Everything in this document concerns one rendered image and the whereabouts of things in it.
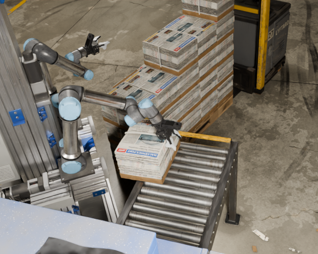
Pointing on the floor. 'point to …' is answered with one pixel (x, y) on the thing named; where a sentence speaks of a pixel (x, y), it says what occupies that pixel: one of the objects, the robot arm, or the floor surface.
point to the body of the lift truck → (237, 37)
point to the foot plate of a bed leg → (232, 220)
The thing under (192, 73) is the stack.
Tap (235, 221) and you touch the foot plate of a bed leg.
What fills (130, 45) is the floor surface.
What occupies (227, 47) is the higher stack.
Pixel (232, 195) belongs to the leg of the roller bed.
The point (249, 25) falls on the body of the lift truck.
